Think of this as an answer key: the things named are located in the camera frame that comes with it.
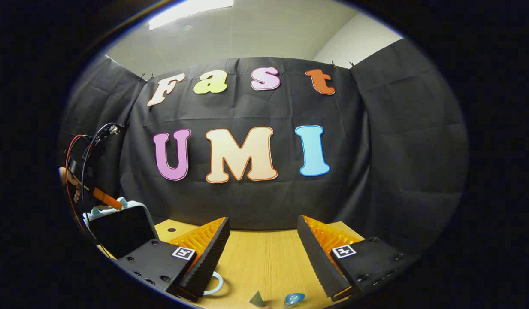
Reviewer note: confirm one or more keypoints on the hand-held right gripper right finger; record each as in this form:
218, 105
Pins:
313, 253

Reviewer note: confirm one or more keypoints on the blue skin care bottle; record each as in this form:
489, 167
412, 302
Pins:
294, 299

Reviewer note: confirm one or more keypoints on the white skin care sachet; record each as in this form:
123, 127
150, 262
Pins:
256, 299

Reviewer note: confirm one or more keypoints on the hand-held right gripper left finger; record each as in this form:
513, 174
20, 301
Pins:
210, 253

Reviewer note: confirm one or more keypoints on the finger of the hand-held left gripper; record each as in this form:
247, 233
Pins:
107, 198

